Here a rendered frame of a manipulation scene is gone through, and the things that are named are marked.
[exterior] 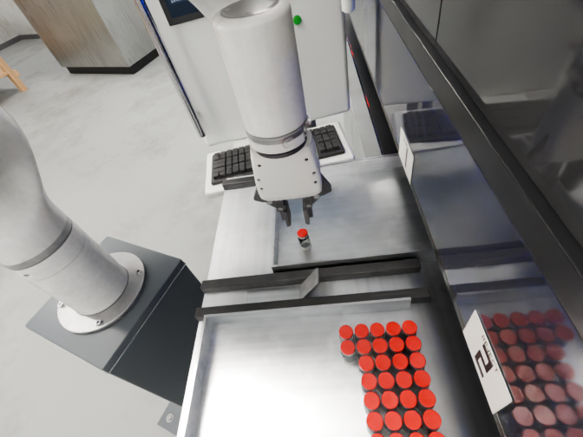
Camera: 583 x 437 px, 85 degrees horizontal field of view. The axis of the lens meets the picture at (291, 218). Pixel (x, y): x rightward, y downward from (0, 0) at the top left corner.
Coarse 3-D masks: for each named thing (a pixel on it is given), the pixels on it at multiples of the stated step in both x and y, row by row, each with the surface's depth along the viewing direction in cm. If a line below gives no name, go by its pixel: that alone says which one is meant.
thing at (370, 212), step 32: (384, 160) 72; (352, 192) 71; (384, 192) 69; (320, 224) 67; (352, 224) 65; (384, 224) 64; (416, 224) 62; (288, 256) 63; (320, 256) 61; (352, 256) 60; (384, 256) 55; (416, 256) 55
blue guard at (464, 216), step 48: (384, 48) 61; (384, 96) 67; (432, 96) 38; (432, 144) 41; (432, 192) 43; (480, 192) 29; (480, 240) 30; (480, 288) 32; (528, 288) 23; (528, 336) 24; (576, 336) 19; (528, 384) 25; (576, 384) 20; (528, 432) 26; (576, 432) 20
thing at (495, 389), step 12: (468, 324) 35; (480, 324) 32; (468, 336) 36; (480, 336) 33; (468, 348) 36; (480, 348) 33; (480, 360) 34; (492, 360) 31; (492, 372) 31; (492, 384) 31; (504, 384) 29; (492, 396) 32; (504, 396) 29; (492, 408) 32
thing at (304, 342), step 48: (240, 336) 54; (288, 336) 52; (336, 336) 51; (192, 384) 47; (240, 384) 49; (288, 384) 48; (336, 384) 46; (192, 432) 45; (240, 432) 45; (288, 432) 44; (336, 432) 43; (384, 432) 42
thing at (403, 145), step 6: (402, 132) 55; (402, 138) 56; (402, 144) 56; (408, 144) 52; (402, 150) 57; (408, 150) 53; (402, 156) 58; (408, 156) 53; (402, 162) 58; (408, 162) 54; (408, 168) 54; (408, 174) 55
